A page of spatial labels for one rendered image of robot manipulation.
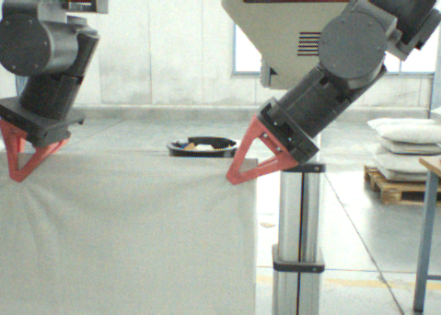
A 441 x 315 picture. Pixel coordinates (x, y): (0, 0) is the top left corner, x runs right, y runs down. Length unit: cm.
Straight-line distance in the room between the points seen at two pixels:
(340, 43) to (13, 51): 29
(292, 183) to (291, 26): 37
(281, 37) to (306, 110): 49
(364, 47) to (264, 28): 54
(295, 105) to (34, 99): 28
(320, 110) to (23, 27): 29
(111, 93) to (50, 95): 846
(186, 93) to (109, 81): 152
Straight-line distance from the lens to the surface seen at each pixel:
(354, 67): 40
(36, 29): 45
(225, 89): 854
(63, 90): 53
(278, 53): 98
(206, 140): 309
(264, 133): 48
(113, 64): 893
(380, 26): 41
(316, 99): 47
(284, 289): 118
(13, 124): 56
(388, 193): 393
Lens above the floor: 120
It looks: 13 degrees down
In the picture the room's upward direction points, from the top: straight up
